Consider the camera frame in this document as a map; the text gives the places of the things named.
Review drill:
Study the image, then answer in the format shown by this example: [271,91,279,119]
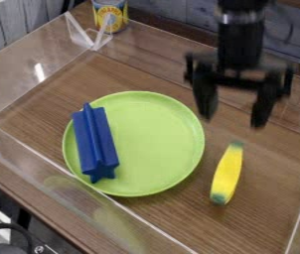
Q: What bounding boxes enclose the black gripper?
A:
[184,22,293,128]

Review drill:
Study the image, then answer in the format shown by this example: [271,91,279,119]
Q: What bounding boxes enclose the yellow toy banana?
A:
[210,141,243,205]

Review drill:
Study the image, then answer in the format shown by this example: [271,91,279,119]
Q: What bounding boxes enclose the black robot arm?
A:
[183,0,294,128]

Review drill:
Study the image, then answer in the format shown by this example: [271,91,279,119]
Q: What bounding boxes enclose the green round plate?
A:
[63,91,206,197]

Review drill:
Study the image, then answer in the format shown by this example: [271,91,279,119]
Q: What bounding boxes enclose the yellow printed can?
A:
[91,0,128,34]

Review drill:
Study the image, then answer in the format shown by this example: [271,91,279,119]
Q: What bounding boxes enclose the blue star-shaped block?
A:
[72,103,119,184]

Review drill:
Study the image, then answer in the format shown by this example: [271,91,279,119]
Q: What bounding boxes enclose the clear acrylic enclosure wall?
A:
[0,16,300,254]

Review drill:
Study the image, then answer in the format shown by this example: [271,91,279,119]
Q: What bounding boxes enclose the clear acrylic corner bracket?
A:
[64,12,112,52]

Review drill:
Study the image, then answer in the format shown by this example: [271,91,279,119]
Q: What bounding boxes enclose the black cable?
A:
[0,222,34,254]

